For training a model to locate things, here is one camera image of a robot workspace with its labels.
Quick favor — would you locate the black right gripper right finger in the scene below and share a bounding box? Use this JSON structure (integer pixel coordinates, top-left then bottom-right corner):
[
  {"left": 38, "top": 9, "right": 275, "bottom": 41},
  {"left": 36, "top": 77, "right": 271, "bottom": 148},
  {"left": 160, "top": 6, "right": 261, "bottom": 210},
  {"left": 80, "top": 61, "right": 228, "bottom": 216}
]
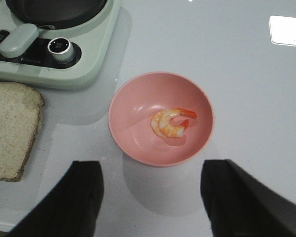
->
[{"left": 200, "top": 159, "right": 296, "bottom": 237}]

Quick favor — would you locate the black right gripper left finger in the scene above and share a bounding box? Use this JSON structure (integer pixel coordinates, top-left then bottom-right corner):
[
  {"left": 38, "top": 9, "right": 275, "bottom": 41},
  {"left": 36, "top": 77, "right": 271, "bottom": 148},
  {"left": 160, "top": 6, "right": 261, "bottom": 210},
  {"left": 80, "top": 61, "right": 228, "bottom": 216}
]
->
[{"left": 7, "top": 161, "right": 104, "bottom": 237}]

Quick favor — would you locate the pink bowl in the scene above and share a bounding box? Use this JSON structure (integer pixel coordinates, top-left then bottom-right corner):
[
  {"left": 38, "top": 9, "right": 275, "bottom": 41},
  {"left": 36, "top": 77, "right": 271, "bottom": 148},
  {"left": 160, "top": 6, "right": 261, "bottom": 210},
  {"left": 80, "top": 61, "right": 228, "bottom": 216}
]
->
[{"left": 108, "top": 72, "right": 215, "bottom": 167}]

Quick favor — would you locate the bread slice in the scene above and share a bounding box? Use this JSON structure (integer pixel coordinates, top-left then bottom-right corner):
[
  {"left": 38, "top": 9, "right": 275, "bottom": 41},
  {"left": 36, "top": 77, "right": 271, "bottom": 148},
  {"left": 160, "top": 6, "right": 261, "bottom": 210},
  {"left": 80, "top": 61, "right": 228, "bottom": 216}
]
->
[{"left": 0, "top": 82, "right": 44, "bottom": 182}]

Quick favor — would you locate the green breakfast maker base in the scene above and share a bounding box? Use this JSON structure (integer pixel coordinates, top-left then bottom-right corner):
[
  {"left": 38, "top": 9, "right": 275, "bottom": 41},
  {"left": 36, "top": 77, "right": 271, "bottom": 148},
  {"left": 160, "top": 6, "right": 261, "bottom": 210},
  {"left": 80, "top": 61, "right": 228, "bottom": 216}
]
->
[{"left": 0, "top": 0, "right": 121, "bottom": 89}]

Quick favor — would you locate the right silver control knob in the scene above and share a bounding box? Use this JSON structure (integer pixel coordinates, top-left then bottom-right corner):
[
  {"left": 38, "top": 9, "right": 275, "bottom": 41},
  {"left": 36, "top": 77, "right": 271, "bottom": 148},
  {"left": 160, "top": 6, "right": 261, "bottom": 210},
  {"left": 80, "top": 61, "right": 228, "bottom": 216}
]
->
[{"left": 47, "top": 37, "right": 75, "bottom": 64}]

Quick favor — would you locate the black round frying pan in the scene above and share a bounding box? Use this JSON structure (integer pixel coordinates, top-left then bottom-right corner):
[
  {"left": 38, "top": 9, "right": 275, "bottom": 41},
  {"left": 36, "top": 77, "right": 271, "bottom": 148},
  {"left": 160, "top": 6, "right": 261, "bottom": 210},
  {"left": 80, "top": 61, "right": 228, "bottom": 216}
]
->
[{"left": 6, "top": 0, "right": 107, "bottom": 29}]

